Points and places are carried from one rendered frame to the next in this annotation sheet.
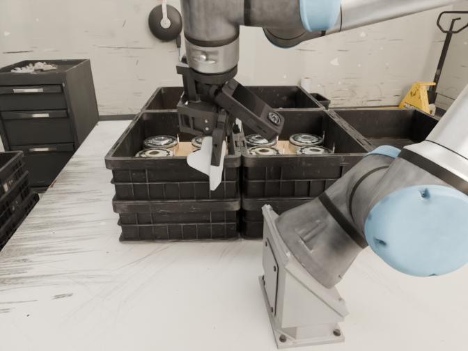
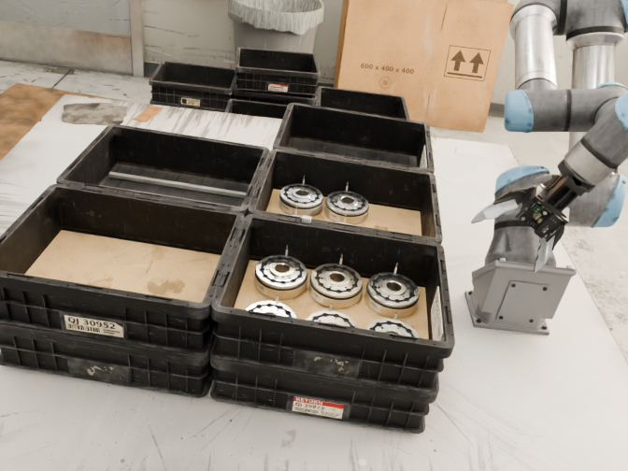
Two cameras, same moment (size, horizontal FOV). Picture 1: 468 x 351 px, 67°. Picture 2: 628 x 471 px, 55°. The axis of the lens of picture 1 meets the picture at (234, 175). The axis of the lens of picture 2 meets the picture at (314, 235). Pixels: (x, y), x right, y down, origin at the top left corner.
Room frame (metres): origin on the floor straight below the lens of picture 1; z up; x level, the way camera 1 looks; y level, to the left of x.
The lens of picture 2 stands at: (0.88, 1.01, 1.59)
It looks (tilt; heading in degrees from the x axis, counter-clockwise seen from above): 34 degrees down; 274
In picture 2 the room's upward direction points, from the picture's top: 8 degrees clockwise
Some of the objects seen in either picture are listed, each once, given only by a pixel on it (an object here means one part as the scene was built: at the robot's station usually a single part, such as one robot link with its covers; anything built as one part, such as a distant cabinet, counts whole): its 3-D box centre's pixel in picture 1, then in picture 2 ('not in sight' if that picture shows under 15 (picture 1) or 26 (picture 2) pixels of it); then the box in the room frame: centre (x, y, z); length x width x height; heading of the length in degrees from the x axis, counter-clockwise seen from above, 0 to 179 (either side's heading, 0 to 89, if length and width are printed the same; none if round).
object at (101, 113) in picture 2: not in sight; (92, 111); (1.81, -0.77, 0.71); 0.22 x 0.19 x 0.01; 8
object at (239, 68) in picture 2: not in sight; (274, 104); (1.40, -1.88, 0.37); 0.42 x 0.34 x 0.46; 8
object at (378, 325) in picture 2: not in sight; (392, 339); (0.78, 0.21, 0.86); 0.10 x 0.10 x 0.01
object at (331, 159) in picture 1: (292, 132); (348, 195); (0.91, -0.16, 0.92); 0.40 x 0.30 x 0.02; 3
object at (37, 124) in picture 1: (57, 131); not in sight; (2.35, 1.23, 0.45); 0.60 x 0.45 x 0.90; 8
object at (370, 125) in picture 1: (397, 148); (352, 155); (0.92, -0.46, 0.87); 0.40 x 0.30 x 0.11; 3
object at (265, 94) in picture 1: (271, 112); (172, 187); (1.31, -0.14, 0.87); 0.40 x 0.30 x 0.11; 3
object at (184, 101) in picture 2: not in sight; (195, 107); (1.79, -1.82, 0.31); 0.40 x 0.30 x 0.34; 8
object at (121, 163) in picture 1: (181, 134); (337, 278); (0.90, 0.14, 0.92); 0.40 x 0.30 x 0.02; 3
